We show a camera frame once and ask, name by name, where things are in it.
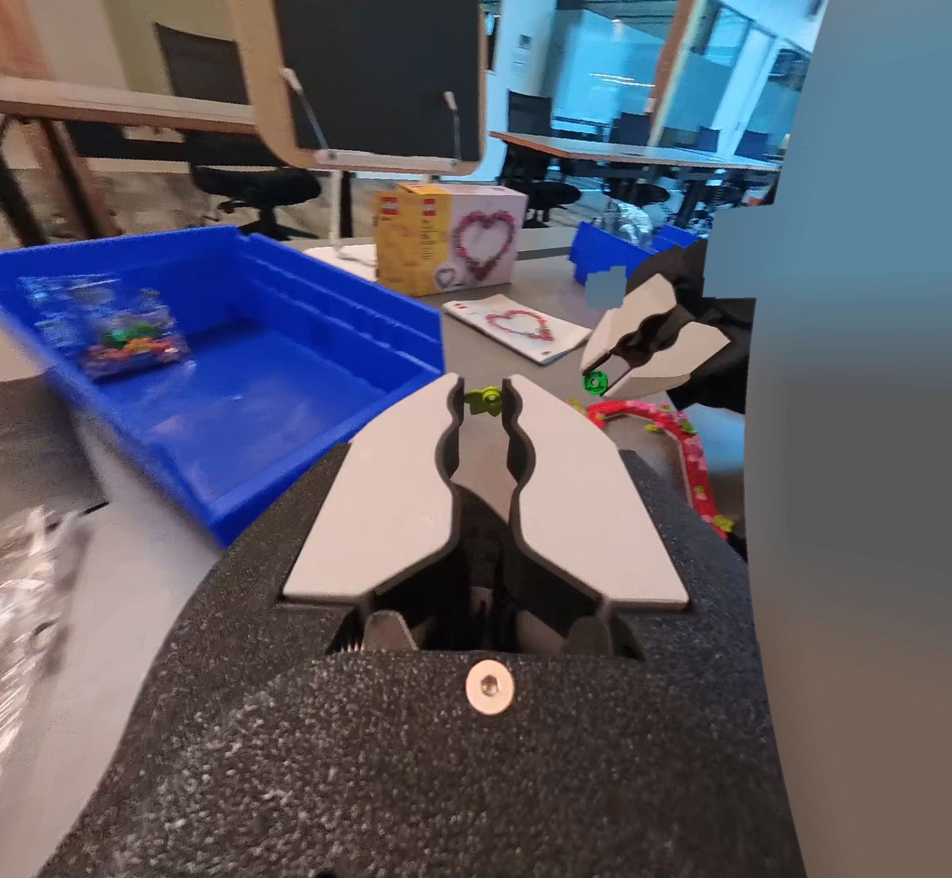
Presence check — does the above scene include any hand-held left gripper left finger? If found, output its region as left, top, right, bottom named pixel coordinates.
left=283, top=372, right=464, bottom=605

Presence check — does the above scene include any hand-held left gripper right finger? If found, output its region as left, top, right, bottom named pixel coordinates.
left=503, top=374, right=690, bottom=611

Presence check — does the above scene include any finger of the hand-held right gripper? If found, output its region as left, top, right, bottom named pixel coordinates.
left=604, top=320, right=732, bottom=402
left=580, top=273, right=679, bottom=375

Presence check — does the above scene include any blue plastic bin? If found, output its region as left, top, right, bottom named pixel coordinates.
left=569, top=221, right=708, bottom=292
left=0, top=224, right=445, bottom=549

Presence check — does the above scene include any grey desk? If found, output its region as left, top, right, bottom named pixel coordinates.
left=0, top=227, right=748, bottom=878

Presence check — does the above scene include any clear plastic bag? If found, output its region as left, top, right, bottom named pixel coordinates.
left=0, top=506, right=98, bottom=678
left=602, top=197, right=655, bottom=248

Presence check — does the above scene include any white instruction booklet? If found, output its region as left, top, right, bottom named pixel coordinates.
left=442, top=293, right=593, bottom=365

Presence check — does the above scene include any long wooden table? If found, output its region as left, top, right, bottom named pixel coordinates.
left=489, top=130, right=782, bottom=225

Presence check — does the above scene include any yellow and white toy box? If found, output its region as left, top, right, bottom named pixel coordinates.
left=374, top=182, right=530, bottom=298

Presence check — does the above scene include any black office chair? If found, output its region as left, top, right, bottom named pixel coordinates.
left=506, top=90, right=581, bottom=228
left=155, top=23, right=322, bottom=239
left=604, top=112, right=670, bottom=206

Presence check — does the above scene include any clear bag of toy bricks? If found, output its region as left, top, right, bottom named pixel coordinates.
left=16, top=274, right=192, bottom=382

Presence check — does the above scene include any red heart brick frame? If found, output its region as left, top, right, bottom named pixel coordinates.
left=567, top=398, right=739, bottom=541

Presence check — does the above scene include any black board with wooden frame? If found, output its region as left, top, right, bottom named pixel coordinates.
left=219, top=0, right=489, bottom=177

